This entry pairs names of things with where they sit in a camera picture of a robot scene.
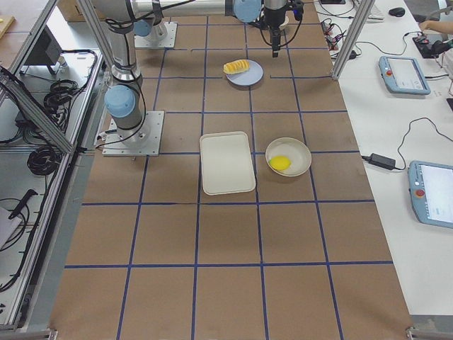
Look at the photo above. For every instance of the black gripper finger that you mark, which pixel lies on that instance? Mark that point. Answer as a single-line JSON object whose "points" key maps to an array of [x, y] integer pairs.
{"points": [[275, 50]]}

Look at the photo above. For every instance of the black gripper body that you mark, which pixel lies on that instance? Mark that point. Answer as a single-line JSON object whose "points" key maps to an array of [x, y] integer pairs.
{"points": [[273, 17]]}

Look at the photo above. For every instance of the blue plate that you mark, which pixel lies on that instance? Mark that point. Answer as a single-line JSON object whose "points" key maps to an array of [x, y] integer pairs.
{"points": [[249, 77]]}

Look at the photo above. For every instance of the orange striped bread loaf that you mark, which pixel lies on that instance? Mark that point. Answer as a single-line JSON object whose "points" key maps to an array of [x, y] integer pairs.
{"points": [[236, 66]]}

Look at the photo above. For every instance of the person forearm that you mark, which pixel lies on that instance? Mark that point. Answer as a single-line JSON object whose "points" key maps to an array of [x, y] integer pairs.
{"points": [[444, 27]]}

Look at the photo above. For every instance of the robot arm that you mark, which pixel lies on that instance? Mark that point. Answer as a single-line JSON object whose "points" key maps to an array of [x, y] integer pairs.
{"points": [[249, 11], [138, 131]]}

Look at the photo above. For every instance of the white plate under lemon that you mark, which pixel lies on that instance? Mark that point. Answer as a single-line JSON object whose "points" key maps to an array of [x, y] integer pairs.
{"points": [[295, 150]]}

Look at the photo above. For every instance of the cream bowl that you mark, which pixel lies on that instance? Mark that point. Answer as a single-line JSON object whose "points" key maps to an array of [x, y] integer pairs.
{"points": [[285, 23]]}

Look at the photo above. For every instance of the yellow lemon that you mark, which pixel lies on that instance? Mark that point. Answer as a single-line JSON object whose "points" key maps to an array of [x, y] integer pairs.
{"points": [[280, 163]]}

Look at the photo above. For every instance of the black computer mouse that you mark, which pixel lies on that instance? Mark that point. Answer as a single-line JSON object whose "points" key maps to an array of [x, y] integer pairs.
{"points": [[397, 12]]}

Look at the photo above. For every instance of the blue teach pendant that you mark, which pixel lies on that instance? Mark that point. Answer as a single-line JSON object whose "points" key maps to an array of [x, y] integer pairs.
{"points": [[403, 75], [430, 187]]}

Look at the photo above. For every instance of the white rectangular tray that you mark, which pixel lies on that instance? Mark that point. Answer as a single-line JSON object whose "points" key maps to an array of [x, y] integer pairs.
{"points": [[226, 162]]}

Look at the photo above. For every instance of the black power brick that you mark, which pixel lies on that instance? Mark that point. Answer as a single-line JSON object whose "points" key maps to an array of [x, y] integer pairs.
{"points": [[382, 161]]}

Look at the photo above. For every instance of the cardboard box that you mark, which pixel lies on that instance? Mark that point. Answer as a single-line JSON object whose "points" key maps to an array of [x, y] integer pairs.
{"points": [[70, 10]]}

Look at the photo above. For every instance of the aluminium frame post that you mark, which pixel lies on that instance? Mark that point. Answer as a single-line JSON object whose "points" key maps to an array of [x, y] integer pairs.
{"points": [[353, 32]]}

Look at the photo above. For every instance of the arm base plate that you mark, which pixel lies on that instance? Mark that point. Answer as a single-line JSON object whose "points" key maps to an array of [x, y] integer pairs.
{"points": [[145, 142], [161, 36]]}

